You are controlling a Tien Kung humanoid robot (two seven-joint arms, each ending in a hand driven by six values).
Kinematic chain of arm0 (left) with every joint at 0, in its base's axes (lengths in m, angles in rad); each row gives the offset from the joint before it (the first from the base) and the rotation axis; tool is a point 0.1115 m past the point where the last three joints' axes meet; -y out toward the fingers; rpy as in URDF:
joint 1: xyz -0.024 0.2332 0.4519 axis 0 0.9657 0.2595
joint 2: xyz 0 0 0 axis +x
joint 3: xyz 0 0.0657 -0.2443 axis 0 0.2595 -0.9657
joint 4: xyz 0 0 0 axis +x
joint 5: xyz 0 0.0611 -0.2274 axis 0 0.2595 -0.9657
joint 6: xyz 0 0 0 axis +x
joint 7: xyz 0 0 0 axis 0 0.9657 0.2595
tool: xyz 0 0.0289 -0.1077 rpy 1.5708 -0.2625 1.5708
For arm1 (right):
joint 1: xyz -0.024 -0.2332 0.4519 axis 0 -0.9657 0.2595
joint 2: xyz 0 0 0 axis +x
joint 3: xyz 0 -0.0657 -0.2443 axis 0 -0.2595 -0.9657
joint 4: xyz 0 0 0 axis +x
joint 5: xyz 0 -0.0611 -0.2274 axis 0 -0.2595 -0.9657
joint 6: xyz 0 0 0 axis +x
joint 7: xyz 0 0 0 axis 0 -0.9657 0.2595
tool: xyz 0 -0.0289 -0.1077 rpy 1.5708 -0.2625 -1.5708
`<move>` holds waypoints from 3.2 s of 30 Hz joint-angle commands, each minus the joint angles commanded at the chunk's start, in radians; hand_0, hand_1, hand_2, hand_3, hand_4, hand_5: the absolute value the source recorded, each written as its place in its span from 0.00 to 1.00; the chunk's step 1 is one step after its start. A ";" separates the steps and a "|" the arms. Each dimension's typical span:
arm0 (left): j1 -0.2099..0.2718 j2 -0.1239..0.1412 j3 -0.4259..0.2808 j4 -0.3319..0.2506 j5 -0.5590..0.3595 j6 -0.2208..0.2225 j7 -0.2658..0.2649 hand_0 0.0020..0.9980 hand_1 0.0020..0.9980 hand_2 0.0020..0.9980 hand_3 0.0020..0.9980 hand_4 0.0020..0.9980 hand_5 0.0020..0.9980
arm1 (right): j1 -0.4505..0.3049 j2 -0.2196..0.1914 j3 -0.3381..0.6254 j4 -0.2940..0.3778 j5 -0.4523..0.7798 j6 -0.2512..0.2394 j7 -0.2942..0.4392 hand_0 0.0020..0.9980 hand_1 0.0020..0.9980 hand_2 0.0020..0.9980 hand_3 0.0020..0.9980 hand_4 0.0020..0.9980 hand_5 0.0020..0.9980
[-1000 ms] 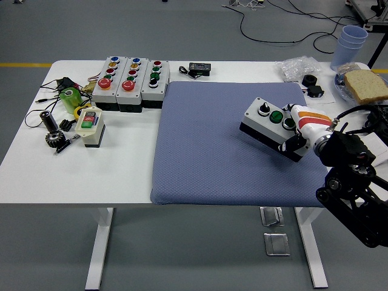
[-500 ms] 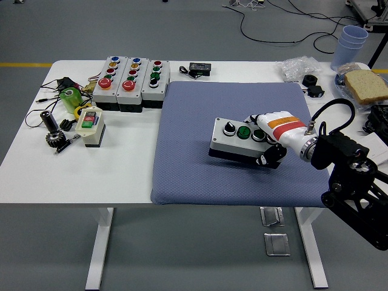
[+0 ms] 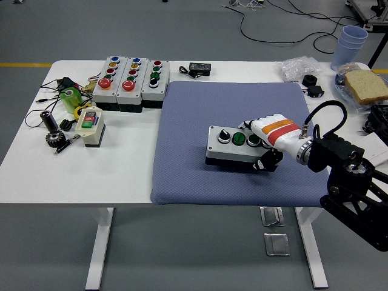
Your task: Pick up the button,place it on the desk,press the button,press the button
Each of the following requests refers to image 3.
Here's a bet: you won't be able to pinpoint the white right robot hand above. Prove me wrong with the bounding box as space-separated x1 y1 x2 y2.
237 113 310 174

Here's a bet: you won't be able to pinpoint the four-button box with selector knob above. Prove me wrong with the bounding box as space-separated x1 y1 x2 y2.
205 125 275 171

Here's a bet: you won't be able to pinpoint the four-button grey control box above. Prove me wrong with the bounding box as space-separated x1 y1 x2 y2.
141 59 171 109

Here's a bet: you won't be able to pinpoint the five-button grey control box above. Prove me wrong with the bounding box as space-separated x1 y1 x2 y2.
116 56 150 113
92 56 129 112

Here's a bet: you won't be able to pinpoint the black servo motor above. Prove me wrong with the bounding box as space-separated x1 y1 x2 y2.
304 85 325 99

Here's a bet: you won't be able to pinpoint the clear plastic bag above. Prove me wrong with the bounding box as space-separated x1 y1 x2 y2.
275 56 323 82

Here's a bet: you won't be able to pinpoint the tilted metal floor socket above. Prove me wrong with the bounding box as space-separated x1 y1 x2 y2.
259 207 286 227

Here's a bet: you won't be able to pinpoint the blue-grey padded mat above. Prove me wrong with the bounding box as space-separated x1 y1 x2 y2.
150 81 334 209

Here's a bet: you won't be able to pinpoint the white paper sheet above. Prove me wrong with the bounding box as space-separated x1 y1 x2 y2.
361 132 388 167

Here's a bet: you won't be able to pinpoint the slice of bread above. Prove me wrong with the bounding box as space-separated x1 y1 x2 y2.
343 70 388 104

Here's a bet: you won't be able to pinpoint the small black display module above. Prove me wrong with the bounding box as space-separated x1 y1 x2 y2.
187 62 213 77

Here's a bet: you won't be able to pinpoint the black electronic device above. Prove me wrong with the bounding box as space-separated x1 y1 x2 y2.
362 104 388 135

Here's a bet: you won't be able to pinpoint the stacked pale blue cups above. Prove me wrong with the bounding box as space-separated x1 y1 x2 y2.
330 25 369 72

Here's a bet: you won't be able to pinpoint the flat metal floor socket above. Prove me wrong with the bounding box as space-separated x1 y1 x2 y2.
263 232 291 257

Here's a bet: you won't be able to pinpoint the white table leg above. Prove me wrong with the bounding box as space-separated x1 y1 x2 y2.
293 207 329 289
84 207 115 291

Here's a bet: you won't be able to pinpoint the yellow tape roll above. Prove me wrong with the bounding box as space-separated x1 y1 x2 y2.
73 102 93 119

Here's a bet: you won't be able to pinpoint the translucent green tape roll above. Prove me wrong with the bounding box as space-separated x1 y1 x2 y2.
59 87 83 115

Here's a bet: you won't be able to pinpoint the black pen tool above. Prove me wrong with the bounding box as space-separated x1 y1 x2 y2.
53 133 81 156

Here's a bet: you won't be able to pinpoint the black power adapter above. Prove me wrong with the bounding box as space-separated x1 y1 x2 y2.
57 77 80 92

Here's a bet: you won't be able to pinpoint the black metal gear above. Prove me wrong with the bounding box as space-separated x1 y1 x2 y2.
45 130 67 149

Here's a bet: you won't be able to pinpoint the black metal cylinder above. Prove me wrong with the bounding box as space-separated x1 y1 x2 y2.
40 110 59 133

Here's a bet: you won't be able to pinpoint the black floor cable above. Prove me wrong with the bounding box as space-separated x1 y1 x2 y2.
240 0 347 54

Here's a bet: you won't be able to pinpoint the short black module cable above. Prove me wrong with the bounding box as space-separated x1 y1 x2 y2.
178 65 198 80

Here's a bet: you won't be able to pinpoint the aluminium frame stand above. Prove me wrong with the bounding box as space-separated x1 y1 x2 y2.
345 0 388 69

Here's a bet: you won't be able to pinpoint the cream red-green switch box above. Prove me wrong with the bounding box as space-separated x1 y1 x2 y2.
75 105 106 149

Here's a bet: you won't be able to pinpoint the thin black table cable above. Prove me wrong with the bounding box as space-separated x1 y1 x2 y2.
24 78 93 128

